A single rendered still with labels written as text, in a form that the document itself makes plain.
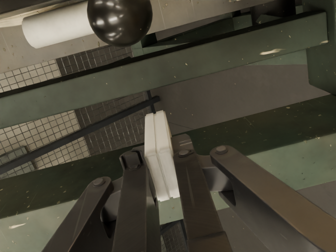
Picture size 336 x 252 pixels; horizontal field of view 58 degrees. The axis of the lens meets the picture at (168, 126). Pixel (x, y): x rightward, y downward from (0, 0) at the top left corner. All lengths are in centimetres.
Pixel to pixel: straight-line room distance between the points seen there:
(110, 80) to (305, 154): 24
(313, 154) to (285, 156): 3
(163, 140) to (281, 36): 28
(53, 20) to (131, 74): 12
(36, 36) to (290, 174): 29
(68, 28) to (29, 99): 14
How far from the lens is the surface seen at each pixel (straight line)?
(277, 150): 34
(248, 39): 40
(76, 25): 31
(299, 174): 36
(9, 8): 30
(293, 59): 89
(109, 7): 17
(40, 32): 32
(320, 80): 48
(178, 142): 18
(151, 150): 16
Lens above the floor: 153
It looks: 31 degrees down
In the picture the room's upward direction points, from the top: 118 degrees counter-clockwise
